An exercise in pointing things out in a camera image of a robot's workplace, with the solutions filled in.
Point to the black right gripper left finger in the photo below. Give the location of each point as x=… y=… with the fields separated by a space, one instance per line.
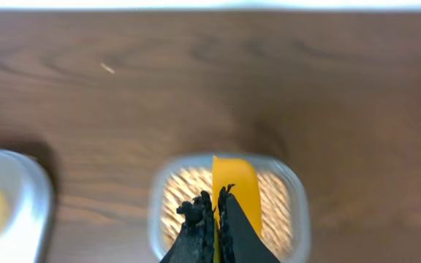
x=195 y=240

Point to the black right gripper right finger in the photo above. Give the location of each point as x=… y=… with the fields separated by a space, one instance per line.
x=238 y=241

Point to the yellow measuring scoop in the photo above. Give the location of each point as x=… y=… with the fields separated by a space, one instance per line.
x=232 y=177

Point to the white digital kitchen scale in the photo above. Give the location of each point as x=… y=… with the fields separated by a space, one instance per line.
x=30 y=195

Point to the clear plastic soybean container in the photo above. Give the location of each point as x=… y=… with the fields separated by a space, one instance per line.
x=285 y=217

